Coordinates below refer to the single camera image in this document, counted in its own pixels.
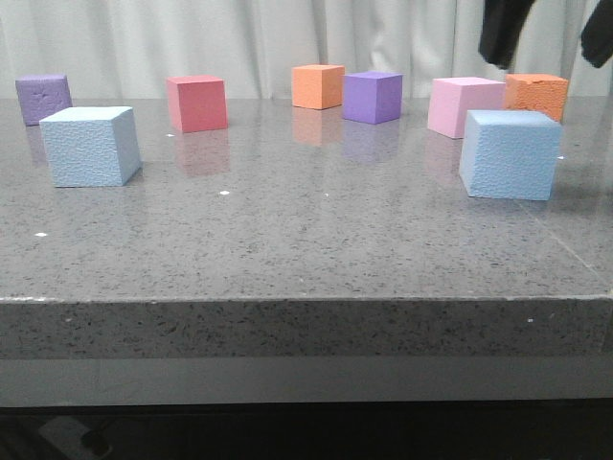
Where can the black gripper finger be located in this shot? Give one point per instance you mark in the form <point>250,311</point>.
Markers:
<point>596,36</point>
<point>503,21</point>

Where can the light blue foam block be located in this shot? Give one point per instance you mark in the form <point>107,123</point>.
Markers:
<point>91,146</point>
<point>509,154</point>

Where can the orange foam block right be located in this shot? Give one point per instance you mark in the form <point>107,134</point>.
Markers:
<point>539,92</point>

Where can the orange foam block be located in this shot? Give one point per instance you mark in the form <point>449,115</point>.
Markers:
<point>317,86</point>
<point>539,92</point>

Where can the pink foam block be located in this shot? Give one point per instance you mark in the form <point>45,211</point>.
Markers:
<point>451,99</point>

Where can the purple foam block centre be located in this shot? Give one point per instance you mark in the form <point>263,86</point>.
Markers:
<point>372,97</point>

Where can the purple foam block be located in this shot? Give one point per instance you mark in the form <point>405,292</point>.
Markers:
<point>372,97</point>
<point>40,96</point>

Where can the orange foam block centre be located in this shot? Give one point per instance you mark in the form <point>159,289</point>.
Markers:
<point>317,86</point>

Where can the red foam block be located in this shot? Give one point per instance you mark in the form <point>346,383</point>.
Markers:
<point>197,103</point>

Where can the white pleated curtain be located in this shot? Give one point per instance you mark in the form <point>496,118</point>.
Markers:
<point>126,49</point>

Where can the purple foam block far left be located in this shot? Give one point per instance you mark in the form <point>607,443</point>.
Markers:
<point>40,96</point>

